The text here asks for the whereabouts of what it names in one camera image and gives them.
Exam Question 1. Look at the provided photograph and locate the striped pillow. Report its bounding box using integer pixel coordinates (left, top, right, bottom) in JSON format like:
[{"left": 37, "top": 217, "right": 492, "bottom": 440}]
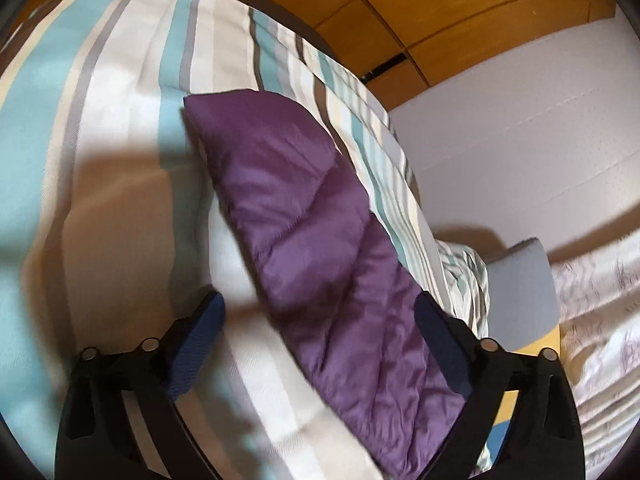
[{"left": 436, "top": 241, "right": 493, "bottom": 337}]

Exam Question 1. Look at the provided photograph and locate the patterned white curtain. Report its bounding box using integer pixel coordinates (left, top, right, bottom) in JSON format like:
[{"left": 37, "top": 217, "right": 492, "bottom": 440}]
[{"left": 549, "top": 227, "right": 640, "bottom": 480}]

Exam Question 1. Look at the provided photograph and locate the striped bed cover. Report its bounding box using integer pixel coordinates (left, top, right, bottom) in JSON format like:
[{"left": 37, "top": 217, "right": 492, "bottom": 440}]
[{"left": 0, "top": 0, "right": 493, "bottom": 480}]

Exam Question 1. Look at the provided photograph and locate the black wardrobe handle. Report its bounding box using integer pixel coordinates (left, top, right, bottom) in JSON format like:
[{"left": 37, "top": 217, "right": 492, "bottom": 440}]
[{"left": 362, "top": 52, "right": 407, "bottom": 84}]

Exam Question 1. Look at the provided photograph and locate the grey yellow blue headboard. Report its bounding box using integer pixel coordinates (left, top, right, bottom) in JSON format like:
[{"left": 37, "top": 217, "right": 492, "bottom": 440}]
[{"left": 482, "top": 238, "right": 563, "bottom": 471}]

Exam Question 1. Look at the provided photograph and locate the purple quilted down jacket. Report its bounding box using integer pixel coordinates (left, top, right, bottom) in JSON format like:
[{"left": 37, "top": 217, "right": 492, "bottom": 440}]
[{"left": 183, "top": 89, "right": 476, "bottom": 480}]

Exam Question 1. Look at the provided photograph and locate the wooden wardrobe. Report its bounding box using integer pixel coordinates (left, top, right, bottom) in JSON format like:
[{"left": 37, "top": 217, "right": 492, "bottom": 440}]
[{"left": 105, "top": 0, "right": 617, "bottom": 111}]

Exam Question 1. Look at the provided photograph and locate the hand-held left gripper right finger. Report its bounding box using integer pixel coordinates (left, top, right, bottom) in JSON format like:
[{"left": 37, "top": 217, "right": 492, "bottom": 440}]
[{"left": 413, "top": 291, "right": 587, "bottom": 480}]

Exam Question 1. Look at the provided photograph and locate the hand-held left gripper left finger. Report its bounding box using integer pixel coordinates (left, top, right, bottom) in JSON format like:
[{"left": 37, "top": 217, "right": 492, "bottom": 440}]
[{"left": 54, "top": 291, "right": 227, "bottom": 480}]

